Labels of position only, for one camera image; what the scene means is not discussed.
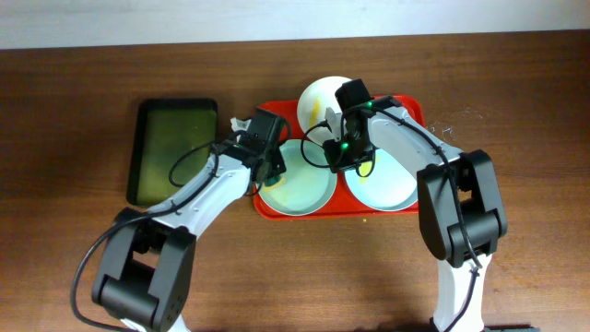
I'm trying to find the red plastic tray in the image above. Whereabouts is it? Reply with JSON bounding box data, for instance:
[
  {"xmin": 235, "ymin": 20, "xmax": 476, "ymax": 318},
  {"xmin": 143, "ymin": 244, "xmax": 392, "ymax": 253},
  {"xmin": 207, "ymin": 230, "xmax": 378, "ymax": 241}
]
[{"xmin": 251, "ymin": 94, "xmax": 426, "ymax": 221}]

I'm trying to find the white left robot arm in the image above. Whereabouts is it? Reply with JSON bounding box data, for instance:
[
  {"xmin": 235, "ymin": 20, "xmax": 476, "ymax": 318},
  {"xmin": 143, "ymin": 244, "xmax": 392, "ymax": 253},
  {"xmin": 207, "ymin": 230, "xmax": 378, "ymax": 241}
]
[{"xmin": 91, "ymin": 109, "xmax": 290, "ymax": 331}]

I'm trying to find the white plate with yellow stain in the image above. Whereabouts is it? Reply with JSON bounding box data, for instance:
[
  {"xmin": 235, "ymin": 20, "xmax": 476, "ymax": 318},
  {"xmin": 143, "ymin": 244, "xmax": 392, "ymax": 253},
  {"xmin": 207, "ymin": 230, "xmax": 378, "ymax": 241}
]
[{"xmin": 297, "ymin": 76, "xmax": 350, "ymax": 133}]

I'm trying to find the yellow green sponge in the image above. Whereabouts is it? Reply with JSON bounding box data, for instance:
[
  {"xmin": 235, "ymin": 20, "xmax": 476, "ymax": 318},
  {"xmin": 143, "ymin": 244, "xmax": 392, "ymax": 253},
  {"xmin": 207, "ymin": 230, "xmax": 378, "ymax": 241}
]
[{"xmin": 263, "ymin": 175, "xmax": 283, "ymax": 188}]

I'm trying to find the light green plate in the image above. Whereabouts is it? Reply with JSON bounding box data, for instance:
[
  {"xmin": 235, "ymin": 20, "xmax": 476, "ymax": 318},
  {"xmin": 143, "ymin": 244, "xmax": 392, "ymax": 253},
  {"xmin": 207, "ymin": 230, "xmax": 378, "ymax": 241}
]
[{"xmin": 259, "ymin": 139, "xmax": 337, "ymax": 217}]

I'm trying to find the black tray with green liquid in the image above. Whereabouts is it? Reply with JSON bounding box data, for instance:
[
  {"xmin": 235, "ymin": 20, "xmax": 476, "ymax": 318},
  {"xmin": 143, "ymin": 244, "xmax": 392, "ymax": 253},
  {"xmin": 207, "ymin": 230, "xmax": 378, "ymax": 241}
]
[{"xmin": 126, "ymin": 98, "xmax": 218, "ymax": 208}]

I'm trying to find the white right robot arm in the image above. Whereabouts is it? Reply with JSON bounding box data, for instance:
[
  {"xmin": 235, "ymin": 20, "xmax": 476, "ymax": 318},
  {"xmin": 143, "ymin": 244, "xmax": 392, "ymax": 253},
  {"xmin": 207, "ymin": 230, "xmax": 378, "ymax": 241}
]
[{"xmin": 319, "ymin": 78, "xmax": 507, "ymax": 331}]

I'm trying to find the light blue plate yellow stain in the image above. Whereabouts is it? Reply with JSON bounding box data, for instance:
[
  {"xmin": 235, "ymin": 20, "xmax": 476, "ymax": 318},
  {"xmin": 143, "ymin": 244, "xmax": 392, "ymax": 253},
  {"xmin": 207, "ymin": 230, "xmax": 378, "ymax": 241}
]
[{"xmin": 344, "ymin": 149, "xmax": 418, "ymax": 211}]

